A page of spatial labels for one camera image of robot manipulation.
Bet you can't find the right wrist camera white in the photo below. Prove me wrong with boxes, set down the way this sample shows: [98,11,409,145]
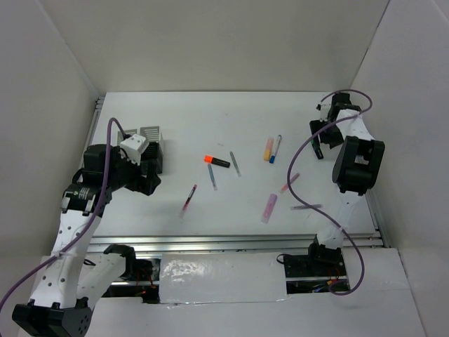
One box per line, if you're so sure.
[316,103,340,122]

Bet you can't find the orange cap black highlighter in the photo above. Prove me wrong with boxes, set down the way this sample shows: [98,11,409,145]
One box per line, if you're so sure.
[203,155,231,169]

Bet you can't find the aluminium rail frame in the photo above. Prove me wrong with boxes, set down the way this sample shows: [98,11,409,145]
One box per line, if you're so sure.
[83,93,392,253]

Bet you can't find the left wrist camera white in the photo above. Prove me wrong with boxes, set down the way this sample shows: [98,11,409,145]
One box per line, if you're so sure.
[119,133,149,166]

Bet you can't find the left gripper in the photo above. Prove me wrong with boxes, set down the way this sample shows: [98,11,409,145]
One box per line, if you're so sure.
[105,146,161,195]

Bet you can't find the grey green pen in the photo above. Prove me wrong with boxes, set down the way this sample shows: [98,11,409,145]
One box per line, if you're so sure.
[229,151,241,177]

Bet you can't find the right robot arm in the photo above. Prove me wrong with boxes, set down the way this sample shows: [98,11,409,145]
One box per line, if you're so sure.
[306,103,385,275]

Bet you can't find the blue whiteboard marker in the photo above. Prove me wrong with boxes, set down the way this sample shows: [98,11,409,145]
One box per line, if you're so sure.
[268,135,282,164]

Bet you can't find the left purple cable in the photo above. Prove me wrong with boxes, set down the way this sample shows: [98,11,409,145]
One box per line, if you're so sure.
[0,117,141,310]

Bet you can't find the white cover sheet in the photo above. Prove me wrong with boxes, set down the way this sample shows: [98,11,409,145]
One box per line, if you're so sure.
[159,253,288,304]

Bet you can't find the white container back left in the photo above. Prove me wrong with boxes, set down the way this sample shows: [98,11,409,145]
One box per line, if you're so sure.
[117,128,138,138]

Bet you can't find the pink orange pen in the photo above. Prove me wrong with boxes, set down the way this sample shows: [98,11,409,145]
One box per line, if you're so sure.
[279,172,300,194]

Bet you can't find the light blue pen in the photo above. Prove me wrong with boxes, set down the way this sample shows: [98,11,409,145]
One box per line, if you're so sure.
[207,164,217,191]

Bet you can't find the white container back right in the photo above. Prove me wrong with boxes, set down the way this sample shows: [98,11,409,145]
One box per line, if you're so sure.
[140,126,164,175]

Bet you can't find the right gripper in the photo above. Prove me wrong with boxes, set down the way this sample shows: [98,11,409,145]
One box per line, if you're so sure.
[309,118,344,150]

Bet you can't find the purple cable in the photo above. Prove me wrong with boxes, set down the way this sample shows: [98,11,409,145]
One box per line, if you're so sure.
[286,88,373,298]
[0,117,141,310]

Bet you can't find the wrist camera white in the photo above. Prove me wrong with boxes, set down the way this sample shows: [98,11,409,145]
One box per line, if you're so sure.
[316,103,340,122]
[119,133,149,166]

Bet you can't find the purple pink highlighter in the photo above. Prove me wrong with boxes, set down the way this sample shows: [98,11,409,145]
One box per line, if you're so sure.
[261,194,278,224]

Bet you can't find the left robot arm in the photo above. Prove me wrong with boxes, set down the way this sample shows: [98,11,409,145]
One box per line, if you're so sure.
[12,142,163,336]

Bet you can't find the red pen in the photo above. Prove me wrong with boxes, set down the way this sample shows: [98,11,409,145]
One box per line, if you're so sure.
[180,184,197,218]

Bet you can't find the dark purple pen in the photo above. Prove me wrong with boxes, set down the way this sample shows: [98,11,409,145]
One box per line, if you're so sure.
[290,204,323,211]

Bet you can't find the white container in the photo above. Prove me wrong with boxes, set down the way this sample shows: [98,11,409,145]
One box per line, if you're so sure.
[117,128,138,138]
[140,126,164,175]

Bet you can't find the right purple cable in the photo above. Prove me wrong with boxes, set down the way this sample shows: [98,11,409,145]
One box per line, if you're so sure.
[286,88,373,298]

